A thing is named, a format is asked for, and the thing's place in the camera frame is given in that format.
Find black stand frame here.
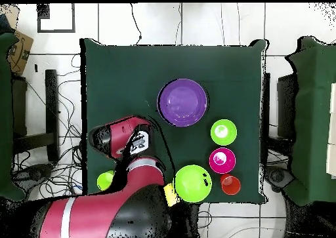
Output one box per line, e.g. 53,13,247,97
11,69,60,163
276,73,299,140

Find large green bowl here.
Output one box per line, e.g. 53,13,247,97
174,165,213,204

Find green cloth side table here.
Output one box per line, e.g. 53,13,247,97
285,35,336,207
0,31,26,202

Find pink bowl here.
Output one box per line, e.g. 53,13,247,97
209,147,237,175

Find black square frame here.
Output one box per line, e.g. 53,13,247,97
37,3,76,33

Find red-orange cup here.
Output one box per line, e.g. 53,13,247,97
220,173,242,196

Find grey caster base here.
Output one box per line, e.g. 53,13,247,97
263,164,295,194

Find purple bowl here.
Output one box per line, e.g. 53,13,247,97
156,78,209,128

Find black floor cable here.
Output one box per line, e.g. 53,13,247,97
130,3,143,46

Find cardboard box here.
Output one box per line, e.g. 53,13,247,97
7,30,34,76

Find small green bowl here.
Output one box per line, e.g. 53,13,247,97
210,119,238,146

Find lime yellow cup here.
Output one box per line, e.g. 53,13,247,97
96,170,116,192

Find white box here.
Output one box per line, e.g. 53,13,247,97
325,82,336,180

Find black caster base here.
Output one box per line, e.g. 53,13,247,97
12,163,54,193

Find dark green table cloth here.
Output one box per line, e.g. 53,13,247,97
79,37,270,205

